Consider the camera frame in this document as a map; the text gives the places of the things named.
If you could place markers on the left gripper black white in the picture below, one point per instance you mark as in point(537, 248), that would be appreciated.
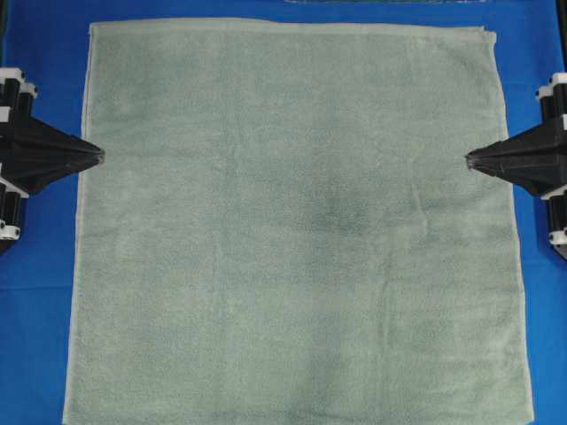
point(33, 154)

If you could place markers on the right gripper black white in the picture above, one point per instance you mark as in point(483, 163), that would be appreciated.
point(536, 159)

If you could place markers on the sage green bath towel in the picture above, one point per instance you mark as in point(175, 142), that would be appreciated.
point(285, 230)

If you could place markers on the blue table cloth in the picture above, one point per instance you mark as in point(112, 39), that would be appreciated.
point(49, 41)

